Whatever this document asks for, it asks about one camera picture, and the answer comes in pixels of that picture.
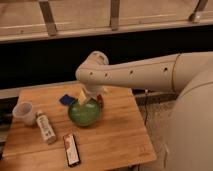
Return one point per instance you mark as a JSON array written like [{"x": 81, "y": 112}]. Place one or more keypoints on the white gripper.
[{"x": 83, "y": 97}]

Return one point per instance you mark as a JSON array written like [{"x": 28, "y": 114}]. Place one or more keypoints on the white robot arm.
[{"x": 189, "y": 140}]

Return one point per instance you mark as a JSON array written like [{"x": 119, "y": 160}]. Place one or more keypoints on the green ceramic bowl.
[{"x": 86, "y": 114}]

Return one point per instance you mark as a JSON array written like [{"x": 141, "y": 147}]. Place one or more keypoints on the red small object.
[{"x": 100, "y": 100}]

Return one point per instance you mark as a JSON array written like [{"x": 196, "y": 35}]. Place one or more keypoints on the blue flat object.
[{"x": 66, "y": 100}]

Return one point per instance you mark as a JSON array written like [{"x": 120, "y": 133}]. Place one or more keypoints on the wooden table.
[{"x": 118, "y": 139}]

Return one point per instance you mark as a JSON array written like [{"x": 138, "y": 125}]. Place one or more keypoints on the white plastic bottle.
[{"x": 46, "y": 129}]

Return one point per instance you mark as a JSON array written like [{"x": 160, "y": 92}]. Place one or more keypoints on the metal window frame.
[{"x": 28, "y": 20}]

